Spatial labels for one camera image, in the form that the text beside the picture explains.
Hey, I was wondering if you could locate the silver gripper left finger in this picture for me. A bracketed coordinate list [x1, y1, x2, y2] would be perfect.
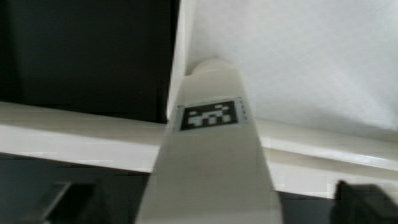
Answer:
[34, 182, 113, 224]

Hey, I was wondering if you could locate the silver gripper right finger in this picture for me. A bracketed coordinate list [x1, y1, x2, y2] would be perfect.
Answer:
[331, 181, 398, 224]

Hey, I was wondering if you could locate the white leg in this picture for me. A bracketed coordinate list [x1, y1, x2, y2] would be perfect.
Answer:
[136, 59, 285, 224]

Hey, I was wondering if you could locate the white desk top tray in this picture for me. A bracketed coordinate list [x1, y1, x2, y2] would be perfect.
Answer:
[166, 0, 398, 168]

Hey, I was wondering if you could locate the white front fence bar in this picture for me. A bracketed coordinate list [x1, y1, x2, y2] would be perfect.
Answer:
[0, 102, 398, 199]

